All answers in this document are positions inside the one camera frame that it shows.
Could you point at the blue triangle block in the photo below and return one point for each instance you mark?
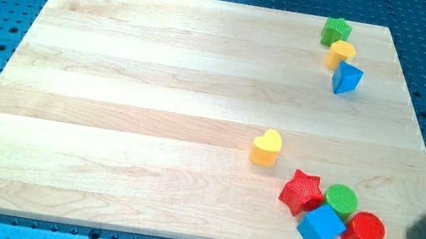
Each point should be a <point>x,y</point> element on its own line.
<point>346,78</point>

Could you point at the green star block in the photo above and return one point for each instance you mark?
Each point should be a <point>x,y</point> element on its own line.
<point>335,30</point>

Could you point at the red cylinder block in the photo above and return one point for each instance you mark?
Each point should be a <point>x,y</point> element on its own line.
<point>364,225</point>

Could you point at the green cylinder block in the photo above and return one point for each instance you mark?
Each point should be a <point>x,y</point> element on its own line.
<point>342,199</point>

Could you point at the red star block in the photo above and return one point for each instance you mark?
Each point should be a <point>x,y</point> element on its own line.
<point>302,193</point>

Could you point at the blue cube block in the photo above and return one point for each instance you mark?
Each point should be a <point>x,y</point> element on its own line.
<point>321,223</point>

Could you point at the yellow hexagon block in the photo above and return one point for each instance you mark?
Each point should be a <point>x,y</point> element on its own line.
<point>339,51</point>

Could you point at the yellow heart block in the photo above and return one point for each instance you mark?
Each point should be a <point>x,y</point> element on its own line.
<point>265,148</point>

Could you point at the wooden board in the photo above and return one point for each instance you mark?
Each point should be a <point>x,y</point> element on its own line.
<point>139,116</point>

